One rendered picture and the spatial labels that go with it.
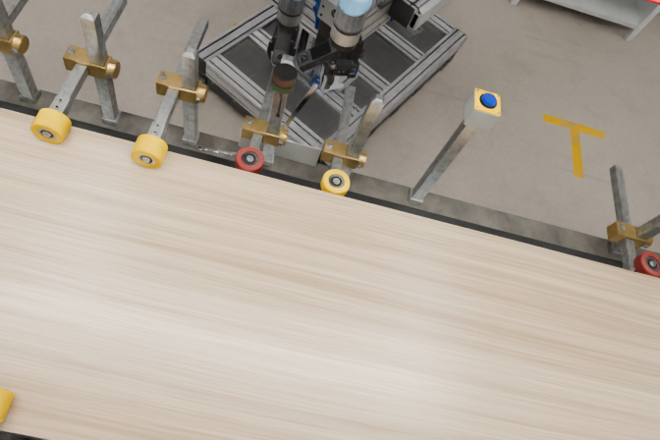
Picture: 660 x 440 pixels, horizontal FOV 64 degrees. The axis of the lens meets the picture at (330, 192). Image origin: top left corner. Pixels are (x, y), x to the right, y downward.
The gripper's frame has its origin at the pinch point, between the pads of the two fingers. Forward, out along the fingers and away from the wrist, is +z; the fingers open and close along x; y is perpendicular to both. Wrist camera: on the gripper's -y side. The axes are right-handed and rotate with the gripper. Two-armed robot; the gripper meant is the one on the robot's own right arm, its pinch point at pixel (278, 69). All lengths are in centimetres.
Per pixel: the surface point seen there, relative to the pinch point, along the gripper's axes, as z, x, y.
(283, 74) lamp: -35.0, -3.6, -33.1
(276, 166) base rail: 12.4, -7.6, -29.3
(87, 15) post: -31, 46, -29
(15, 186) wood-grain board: -8, 52, -67
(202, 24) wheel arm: -13.5, 24.6, -3.1
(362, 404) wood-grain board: -8, -41, -99
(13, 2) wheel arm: -13, 75, -15
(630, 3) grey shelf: 69, -216, 211
